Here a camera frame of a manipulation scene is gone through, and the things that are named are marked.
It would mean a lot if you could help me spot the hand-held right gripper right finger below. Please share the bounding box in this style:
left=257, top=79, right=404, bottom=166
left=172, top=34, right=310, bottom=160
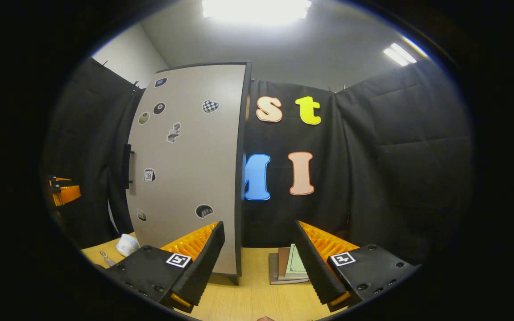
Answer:
left=293, top=220, right=422, bottom=313

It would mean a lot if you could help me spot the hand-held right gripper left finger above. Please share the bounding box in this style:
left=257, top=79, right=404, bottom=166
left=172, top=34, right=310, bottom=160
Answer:
left=104, top=221, right=226, bottom=313

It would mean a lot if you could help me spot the grey cabinet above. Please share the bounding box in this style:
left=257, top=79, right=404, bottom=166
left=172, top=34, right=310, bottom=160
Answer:
left=125, top=61, right=253, bottom=286

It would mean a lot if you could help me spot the black door handle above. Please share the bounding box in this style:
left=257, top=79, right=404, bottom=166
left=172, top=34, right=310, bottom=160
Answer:
left=123, top=144, right=135, bottom=190

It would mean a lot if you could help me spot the grey cabinet door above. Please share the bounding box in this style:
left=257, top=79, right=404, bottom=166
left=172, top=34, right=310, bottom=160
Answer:
left=126, top=62, right=248, bottom=276

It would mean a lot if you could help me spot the brown book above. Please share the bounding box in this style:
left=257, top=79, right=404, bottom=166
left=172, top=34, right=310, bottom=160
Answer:
left=278, top=247, right=291, bottom=281

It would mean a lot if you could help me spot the white crumpled cloth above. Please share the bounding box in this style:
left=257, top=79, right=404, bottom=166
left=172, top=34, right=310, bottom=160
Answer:
left=116, top=233, right=141, bottom=258

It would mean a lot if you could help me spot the black backdrop cloth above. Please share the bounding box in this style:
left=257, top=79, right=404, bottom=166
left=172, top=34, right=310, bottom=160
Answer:
left=41, top=56, right=476, bottom=266

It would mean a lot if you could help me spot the small ceiling light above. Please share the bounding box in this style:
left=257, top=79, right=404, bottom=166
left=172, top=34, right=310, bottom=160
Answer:
left=383, top=42, right=417, bottom=66

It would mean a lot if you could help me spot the large ceiling light panel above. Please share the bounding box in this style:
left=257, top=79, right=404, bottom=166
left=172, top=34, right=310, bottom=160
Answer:
left=201, top=0, right=312, bottom=25

